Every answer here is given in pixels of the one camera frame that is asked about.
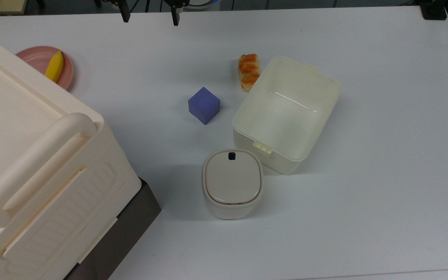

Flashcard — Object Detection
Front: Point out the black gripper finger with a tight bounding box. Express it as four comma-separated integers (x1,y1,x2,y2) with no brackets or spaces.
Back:
114,0,131,23
168,0,182,26

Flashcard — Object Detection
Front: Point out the cream open plastic box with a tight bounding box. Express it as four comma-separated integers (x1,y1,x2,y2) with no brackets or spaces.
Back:
232,56,341,175

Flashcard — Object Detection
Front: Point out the dark brown storage box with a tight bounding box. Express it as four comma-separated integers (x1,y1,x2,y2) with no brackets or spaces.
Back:
63,178,161,280

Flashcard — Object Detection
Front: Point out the yellow toy banana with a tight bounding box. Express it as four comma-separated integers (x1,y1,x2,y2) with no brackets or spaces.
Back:
45,51,64,83

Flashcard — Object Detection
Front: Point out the salmon sushi toy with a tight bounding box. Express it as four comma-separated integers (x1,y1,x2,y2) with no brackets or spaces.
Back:
238,54,261,93

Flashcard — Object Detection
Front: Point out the purple foam cube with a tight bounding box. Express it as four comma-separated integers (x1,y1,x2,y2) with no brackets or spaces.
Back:
188,87,221,125

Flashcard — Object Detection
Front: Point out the pink plate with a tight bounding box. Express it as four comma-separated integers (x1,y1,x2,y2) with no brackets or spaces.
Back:
16,46,74,91

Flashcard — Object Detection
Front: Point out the cream and brown drawer cabinet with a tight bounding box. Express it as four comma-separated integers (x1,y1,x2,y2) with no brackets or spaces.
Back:
0,28,142,280

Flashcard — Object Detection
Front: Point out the small cream lidded bin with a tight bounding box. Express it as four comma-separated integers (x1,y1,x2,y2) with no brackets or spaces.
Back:
202,149,264,220

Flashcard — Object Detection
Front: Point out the black table clamp mount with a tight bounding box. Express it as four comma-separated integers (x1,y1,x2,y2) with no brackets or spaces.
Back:
418,0,448,21

